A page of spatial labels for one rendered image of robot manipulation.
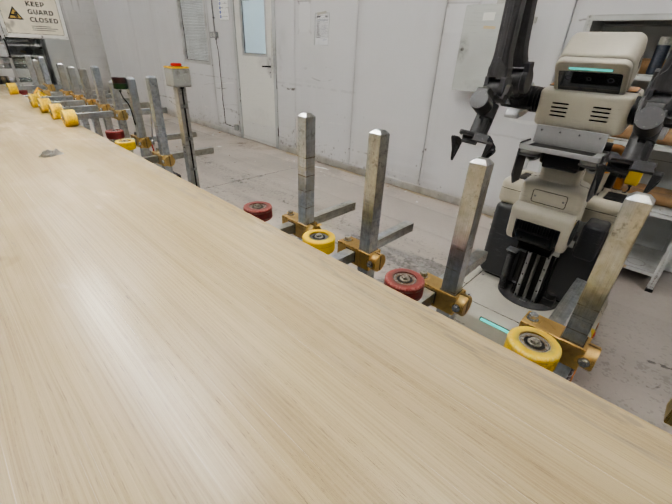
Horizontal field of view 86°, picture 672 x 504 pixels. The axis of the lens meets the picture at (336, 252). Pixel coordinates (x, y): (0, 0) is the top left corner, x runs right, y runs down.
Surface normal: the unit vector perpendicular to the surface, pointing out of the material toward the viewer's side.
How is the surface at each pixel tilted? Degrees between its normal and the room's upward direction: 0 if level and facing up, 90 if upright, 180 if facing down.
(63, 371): 0
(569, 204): 98
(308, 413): 0
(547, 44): 90
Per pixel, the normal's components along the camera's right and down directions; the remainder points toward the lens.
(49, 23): 0.72, 0.36
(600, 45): -0.43, -0.43
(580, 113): -0.69, 0.44
